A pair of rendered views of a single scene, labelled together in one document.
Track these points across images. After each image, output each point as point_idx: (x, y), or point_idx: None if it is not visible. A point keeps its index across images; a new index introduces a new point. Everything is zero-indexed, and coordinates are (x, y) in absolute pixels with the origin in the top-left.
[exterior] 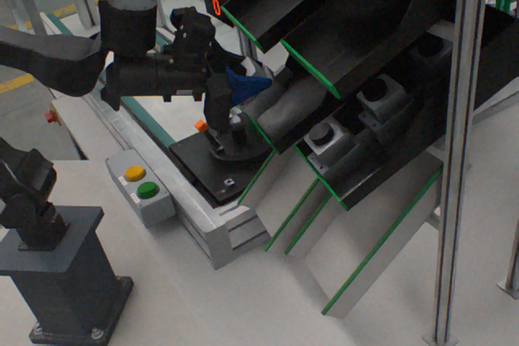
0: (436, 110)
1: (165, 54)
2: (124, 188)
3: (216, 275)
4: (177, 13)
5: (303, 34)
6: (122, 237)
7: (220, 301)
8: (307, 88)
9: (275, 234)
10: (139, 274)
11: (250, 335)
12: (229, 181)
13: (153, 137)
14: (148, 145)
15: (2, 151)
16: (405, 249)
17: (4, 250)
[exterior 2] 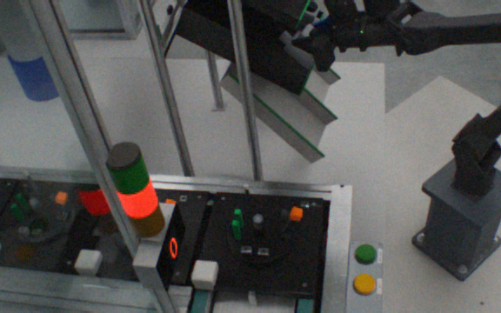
0: None
1: (360, 18)
2: (382, 276)
3: (351, 208)
4: (342, 1)
5: None
6: (399, 293)
7: (363, 189)
8: (266, 57)
9: (328, 109)
10: (404, 247)
11: (361, 161)
12: (303, 204)
13: None
14: None
15: (488, 116)
16: (235, 149)
17: None
